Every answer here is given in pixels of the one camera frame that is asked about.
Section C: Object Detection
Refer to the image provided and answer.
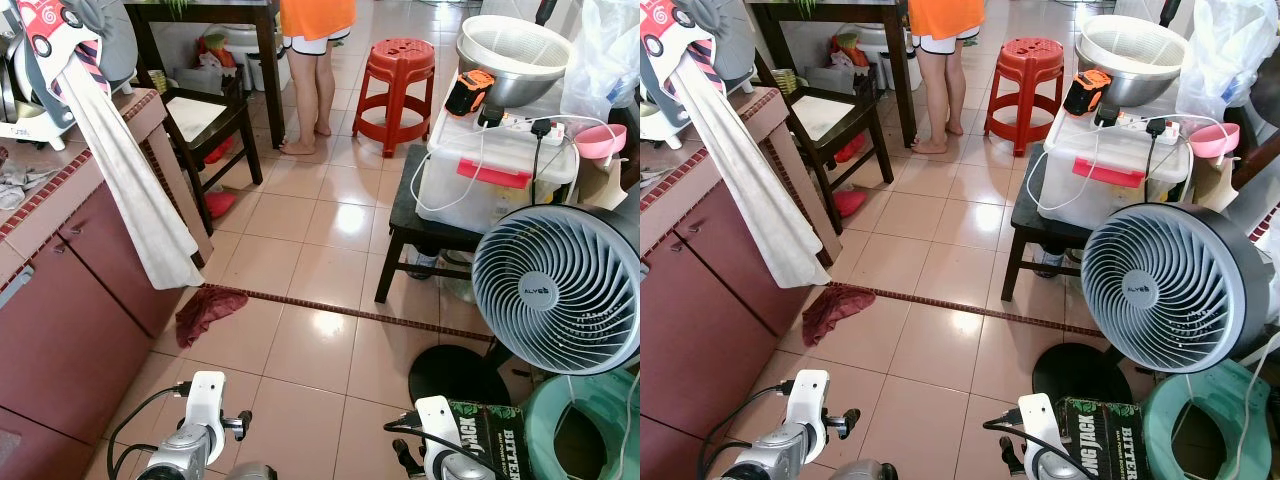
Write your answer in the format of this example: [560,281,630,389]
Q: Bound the red brown kitchen cabinet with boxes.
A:
[640,88,841,480]
[0,88,213,480]

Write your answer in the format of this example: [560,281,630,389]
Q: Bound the white kitchen appliance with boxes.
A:
[640,100,689,149]
[0,95,76,151]

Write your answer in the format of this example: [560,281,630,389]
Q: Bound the dark printed cardboard box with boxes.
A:
[445,398,531,480]
[1055,397,1151,480]

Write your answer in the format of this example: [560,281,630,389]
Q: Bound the dark red rag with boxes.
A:
[800,283,878,348]
[175,285,251,349]

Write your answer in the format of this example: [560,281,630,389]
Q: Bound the green plastic bucket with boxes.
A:
[522,368,641,480]
[1140,360,1276,480]

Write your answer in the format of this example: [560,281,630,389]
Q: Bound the grey white floor fan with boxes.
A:
[1030,203,1278,406]
[408,203,641,406]

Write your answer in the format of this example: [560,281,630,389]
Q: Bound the dark wooden stool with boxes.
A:
[374,145,491,304]
[1000,150,1096,303]

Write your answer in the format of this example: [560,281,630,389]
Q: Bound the white hanging towel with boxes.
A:
[55,40,206,291]
[672,45,833,289]

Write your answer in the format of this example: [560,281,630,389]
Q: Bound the clear plastic storage box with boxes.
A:
[1040,110,1196,229]
[415,100,581,233]

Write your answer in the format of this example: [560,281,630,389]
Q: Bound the dark wooden chair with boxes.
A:
[760,50,896,236]
[140,70,264,236]

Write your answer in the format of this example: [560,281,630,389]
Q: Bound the white power strip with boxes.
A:
[1100,110,1191,141]
[480,110,573,141]

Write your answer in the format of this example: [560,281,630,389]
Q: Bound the orange black tool battery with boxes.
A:
[1063,70,1113,118]
[445,70,498,119]

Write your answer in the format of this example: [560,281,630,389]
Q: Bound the pink plastic bowl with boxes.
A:
[573,123,629,161]
[1188,122,1242,159]

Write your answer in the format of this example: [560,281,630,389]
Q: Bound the large steel bowl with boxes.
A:
[1085,55,1191,109]
[465,55,574,111]

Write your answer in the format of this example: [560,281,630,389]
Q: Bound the red plastic stool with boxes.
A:
[984,38,1067,158]
[352,38,437,159]

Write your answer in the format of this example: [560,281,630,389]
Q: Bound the dark wooden table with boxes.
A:
[745,0,919,148]
[125,0,286,149]

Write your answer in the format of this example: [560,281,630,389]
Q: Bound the person in orange shirt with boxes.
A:
[278,0,358,156]
[908,0,987,155]

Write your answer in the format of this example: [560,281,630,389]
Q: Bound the white plastic colander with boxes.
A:
[1076,15,1194,79]
[457,15,576,81]

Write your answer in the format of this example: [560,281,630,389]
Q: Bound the red car print cloth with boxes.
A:
[640,0,706,71]
[15,0,106,91]

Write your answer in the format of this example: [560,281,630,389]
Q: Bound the clear plastic bag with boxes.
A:
[1175,0,1280,121]
[560,0,641,123]

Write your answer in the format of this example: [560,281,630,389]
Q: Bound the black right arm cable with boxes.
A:
[982,415,1076,471]
[383,420,476,471]

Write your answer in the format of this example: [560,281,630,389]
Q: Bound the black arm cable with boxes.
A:
[982,415,1076,471]
[105,383,193,480]
[383,420,476,471]
[697,380,793,480]

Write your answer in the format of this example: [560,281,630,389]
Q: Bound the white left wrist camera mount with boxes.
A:
[790,370,831,441]
[188,371,229,441]

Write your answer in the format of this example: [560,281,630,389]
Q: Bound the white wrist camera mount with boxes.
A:
[414,397,463,480]
[1018,393,1066,480]
[188,371,229,441]
[790,370,831,441]

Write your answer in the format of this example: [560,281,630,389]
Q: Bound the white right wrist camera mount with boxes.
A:
[414,397,463,480]
[1018,393,1066,480]

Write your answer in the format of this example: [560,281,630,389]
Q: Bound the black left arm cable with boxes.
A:
[697,380,793,480]
[105,383,193,480]

